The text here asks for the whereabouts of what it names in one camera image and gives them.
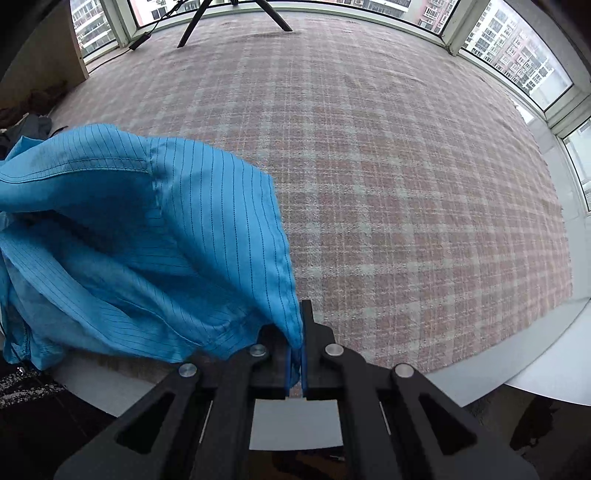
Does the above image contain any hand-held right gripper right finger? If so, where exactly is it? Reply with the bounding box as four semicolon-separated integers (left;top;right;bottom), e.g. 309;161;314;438
300;300;539;480

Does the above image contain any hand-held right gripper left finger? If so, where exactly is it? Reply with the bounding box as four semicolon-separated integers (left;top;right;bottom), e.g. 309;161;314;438
53;324;303;480

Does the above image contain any blue striped work garment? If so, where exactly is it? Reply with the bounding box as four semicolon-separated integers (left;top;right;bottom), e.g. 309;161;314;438
0;124;305;372

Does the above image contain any pink plaid cloth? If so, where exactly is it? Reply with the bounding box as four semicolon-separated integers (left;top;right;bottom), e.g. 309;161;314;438
48;11;575;402

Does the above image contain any black speckled clothing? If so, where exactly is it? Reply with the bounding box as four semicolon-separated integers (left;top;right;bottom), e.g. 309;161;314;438
0;364;65;411

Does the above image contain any dark grey cloth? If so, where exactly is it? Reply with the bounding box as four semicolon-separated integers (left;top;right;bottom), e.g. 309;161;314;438
0;113;52;148

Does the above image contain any black tripod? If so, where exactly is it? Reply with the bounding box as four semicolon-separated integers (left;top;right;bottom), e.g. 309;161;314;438
178;0;294;48

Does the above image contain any brown cloth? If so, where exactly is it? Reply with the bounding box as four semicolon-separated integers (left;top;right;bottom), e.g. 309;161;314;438
0;80;70;125

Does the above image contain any wooden cabinet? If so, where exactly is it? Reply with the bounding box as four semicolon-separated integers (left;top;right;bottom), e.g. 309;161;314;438
0;0;89;93

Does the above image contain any black cable with inline switch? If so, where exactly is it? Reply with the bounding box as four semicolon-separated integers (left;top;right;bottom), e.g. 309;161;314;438
128;0;204;51

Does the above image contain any white window frame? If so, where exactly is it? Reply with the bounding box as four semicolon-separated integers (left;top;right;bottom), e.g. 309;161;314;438
69;0;591;208

